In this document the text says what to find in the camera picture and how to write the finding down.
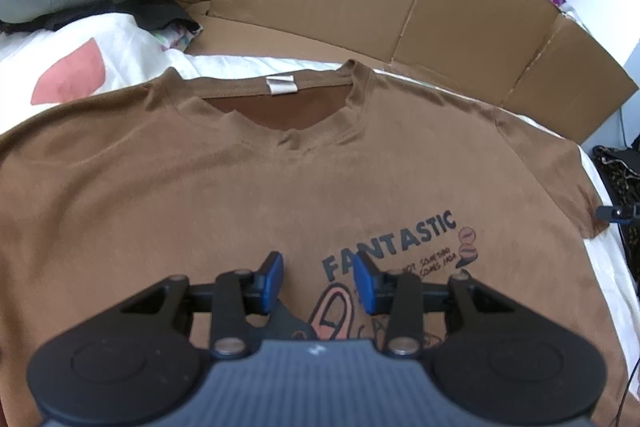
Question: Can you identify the brown printed t-shirt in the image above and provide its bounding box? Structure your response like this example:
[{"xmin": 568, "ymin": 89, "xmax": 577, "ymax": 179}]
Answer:
[{"xmin": 0, "ymin": 58, "xmax": 632, "ymax": 427}]

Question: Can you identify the black cloth under neck pillow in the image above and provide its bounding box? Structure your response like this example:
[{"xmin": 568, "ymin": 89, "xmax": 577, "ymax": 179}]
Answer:
[{"xmin": 1, "ymin": 0, "xmax": 203, "ymax": 51}]

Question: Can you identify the cream bear print blanket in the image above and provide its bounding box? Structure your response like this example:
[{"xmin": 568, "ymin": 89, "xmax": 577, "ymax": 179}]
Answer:
[{"xmin": 0, "ymin": 11, "xmax": 640, "ymax": 408}]

